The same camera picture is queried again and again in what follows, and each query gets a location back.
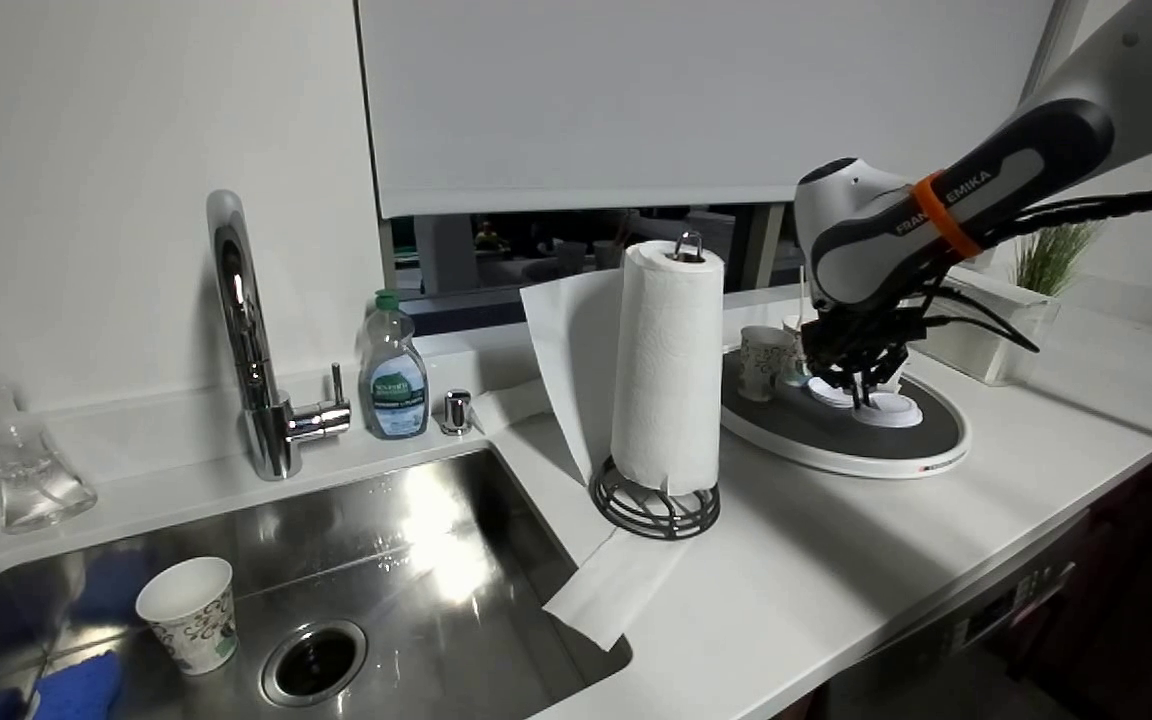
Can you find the small white dish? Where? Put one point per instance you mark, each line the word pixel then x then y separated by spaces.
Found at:
pixel 824 390

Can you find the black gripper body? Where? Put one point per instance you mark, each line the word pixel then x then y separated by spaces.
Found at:
pixel 861 341

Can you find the green dish soap bottle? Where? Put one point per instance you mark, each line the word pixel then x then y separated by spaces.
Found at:
pixel 395 381

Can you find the patterned paper cup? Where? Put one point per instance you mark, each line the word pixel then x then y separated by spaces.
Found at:
pixel 195 613

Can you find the dark cabinet front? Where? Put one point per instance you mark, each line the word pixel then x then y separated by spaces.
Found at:
pixel 1081 603

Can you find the white cup lid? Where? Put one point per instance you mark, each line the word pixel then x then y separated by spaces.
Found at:
pixel 897 409

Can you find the dark window pane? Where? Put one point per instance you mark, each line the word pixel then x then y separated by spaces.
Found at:
pixel 521 260

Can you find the round sink drain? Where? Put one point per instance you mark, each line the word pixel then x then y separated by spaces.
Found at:
pixel 312 663

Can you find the oval black white tray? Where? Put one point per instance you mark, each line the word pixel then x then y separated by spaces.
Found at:
pixel 779 427

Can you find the small green plant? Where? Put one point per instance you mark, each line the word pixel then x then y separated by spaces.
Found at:
pixel 1054 260

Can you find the grey lidded cup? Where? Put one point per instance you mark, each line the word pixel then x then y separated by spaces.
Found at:
pixel 762 366

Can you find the white rectangular box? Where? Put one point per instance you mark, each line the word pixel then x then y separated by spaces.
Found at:
pixel 1000 341

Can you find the white paper towel roll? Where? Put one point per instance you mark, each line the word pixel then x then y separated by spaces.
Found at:
pixel 661 366

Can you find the blue sponge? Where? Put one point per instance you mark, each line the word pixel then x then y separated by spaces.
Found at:
pixel 79 691

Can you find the white roller blind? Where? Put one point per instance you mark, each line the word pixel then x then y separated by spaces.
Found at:
pixel 578 94

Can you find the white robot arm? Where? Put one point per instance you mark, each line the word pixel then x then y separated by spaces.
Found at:
pixel 921 215

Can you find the stainless steel sink basin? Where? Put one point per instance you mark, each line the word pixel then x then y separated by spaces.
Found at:
pixel 470 603

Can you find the chrome kitchen faucet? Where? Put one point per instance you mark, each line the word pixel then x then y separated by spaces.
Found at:
pixel 249 333

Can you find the small chrome knob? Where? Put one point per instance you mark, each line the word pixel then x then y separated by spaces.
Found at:
pixel 455 409

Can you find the clear cup with utensils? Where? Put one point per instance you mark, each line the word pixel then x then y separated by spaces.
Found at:
pixel 802 366

